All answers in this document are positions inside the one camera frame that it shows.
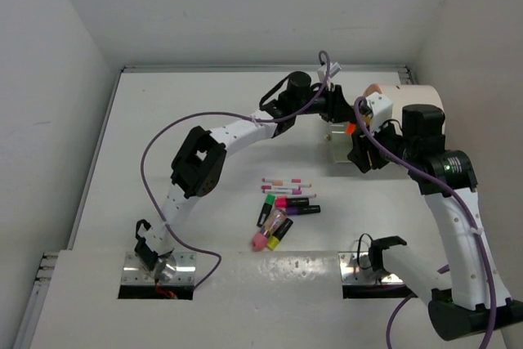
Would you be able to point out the white cylindrical drawer organizer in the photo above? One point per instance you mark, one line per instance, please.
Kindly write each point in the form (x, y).
(403, 95)

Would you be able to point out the white pen orange band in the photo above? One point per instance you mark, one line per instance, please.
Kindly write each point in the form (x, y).
(294, 182)

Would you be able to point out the pink black highlighter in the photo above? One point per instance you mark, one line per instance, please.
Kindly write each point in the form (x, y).
(291, 202)

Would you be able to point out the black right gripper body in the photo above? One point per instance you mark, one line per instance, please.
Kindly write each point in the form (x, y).
(386, 138)

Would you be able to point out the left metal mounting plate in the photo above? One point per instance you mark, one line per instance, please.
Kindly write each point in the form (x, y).
(177, 269)

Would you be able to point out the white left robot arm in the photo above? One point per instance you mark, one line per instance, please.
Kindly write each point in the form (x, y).
(197, 166)

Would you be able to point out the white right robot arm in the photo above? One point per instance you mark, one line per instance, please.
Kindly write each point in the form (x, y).
(467, 297)

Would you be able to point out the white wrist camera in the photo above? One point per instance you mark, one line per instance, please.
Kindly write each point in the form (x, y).
(376, 110)
(328, 71)

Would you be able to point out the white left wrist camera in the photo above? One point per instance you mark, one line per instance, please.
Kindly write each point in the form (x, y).
(328, 71)

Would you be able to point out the pink capped clip tube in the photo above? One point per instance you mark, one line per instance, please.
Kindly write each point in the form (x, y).
(274, 221)

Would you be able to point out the white pen magenta cap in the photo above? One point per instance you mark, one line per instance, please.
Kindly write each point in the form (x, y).
(279, 190)

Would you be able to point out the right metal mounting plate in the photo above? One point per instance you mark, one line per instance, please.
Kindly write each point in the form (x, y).
(355, 269)

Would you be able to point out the orange black highlighter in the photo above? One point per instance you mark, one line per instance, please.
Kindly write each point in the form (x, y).
(350, 128)

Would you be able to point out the metal mounting plate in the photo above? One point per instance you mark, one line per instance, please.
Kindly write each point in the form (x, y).
(177, 269)
(355, 269)

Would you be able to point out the yellow black highlighter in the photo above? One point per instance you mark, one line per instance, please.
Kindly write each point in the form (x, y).
(281, 232)

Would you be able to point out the green drawer with gold knob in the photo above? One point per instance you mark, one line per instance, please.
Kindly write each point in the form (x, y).
(339, 141)

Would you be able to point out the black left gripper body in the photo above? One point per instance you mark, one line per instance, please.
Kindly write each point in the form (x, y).
(322, 105)

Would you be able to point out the green black highlighter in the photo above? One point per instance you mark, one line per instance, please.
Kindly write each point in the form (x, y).
(265, 210)

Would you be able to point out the yellow drawer with gold knob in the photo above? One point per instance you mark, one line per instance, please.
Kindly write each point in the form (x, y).
(373, 88)

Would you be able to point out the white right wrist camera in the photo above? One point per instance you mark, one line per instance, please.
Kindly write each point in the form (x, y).
(376, 110)

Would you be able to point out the purple black highlighter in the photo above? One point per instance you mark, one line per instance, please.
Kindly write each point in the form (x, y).
(302, 210)

